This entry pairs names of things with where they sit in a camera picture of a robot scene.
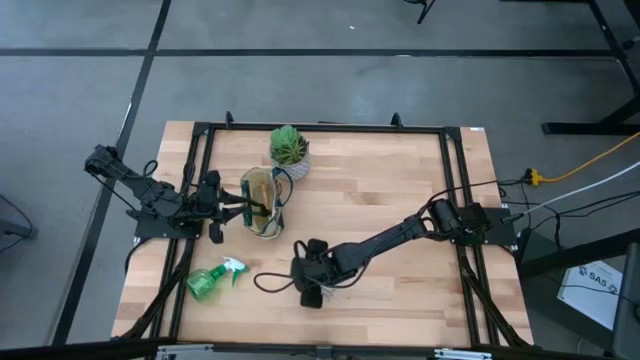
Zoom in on green spray bottle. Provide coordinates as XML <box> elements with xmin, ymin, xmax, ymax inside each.
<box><xmin>185</xmin><ymin>256</ymin><xmax>250</xmax><ymax>302</ymax></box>

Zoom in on white cardboard box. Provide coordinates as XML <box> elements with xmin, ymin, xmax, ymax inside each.
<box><xmin>556</xmin><ymin>259</ymin><xmax>626</xmax><ymax>331</ymax></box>

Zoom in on succulent in patterned pot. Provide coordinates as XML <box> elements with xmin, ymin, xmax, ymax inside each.
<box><xmin>269</xmin><ymin>124</ymin><xmax>311</xmax><ymax>182</ymax></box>

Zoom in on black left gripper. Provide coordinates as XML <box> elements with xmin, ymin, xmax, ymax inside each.
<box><xmin>197</xmin><ymin>169</ymin><xmax>252</xmax><ymax>246</ymax></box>

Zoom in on cream green gardening bag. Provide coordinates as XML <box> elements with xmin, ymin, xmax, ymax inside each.
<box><xmin>239</xmin><ymin>166</ymin><xmax>295</xmax><ymax>240</ymax></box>

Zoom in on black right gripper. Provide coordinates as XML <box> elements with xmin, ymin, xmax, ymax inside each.
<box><xmin>289</xmin><ymin>238</ymin><xmax>334</xmax><ymax>310</ymax></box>

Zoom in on white floor cable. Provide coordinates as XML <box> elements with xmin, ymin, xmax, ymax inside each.
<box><xmin>537</xmin><ymin>160</ymin><xmax>640</xmax><ymax>211</ymax></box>

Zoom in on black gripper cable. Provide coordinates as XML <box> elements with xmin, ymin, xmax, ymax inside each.
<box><xmin>253</xmin><ymin>239</ymin><xmax>301</xmax><ymax>294</ymax></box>
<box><xmin>182</xmin><ymin>159</ymin><xmax>199</xmax><ymax>199</ymax></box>

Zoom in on silver aluminium post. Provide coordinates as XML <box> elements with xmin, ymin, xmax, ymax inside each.
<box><xmin>432</xmin><ymin>348</ymin><xmax>494</xmax><ymax>360</ymax></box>

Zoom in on black chair leg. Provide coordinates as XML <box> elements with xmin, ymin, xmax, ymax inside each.
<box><xmin>403</xmin><ymin>0</ymin><xmax>437</xmax><ymax>25</ymax></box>

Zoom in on black floor cable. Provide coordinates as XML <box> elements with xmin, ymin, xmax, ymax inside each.
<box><xmin>519</xmin><ymin>189</ymin><xmax>640</xmax><ymax>251</ymax></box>

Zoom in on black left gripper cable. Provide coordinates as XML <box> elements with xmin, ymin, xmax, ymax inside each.
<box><xmin>182</xmin><ymin>159</ymin><xmax>199</xmax><ymax>199</ymax></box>

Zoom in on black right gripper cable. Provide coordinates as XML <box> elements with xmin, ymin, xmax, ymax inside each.
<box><xmin>253</xmin><ymin>239</ymin><xmax>301</xmax><ymax>294</ymax></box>

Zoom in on yellow power cable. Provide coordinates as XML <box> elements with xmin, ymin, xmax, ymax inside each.
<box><xmin>523</xmin><ymin>130</ymin><xmax>640</xmax><ymax>187</ymax></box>

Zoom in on black floor beam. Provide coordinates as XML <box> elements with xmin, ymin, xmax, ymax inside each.
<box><xmin>517</xmin><ymin>227</ymin><xmax>640</xmax><ymax>280</ymax></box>

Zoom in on black desk stand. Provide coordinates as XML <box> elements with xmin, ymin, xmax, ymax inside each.
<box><xmin>542</xmin><ymin>0</ymin><xmax>640</xmax><ymax>136</ymax></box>

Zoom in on black rig crossbar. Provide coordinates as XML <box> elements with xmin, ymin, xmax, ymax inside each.
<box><xmin>0</xmin><ymin>337</ymin><xmax>640</xmax><ymax>360</ymax></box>

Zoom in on black table frame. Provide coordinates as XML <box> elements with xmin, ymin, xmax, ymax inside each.
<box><xmin>112</xmin><ymin>119</ymin><xmax>534</xmax><ymax>351</ymax></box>

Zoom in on grey floor stand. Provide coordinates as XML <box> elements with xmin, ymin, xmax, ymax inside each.
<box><xmin>0</xmin><ymin>193</ymin><xmax>37</xmax><ymax>254</ymax></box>

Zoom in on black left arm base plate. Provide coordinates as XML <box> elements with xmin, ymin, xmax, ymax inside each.
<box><xmin>133</xmin><ymin>214</ymin><xmax>205</xmax><ymax>240</ymax></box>

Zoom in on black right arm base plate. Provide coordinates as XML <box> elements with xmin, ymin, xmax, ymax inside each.
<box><xmin>449</xmin><ymin>205</ymin><xmax>519</xmax><ymax>247</ymax></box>

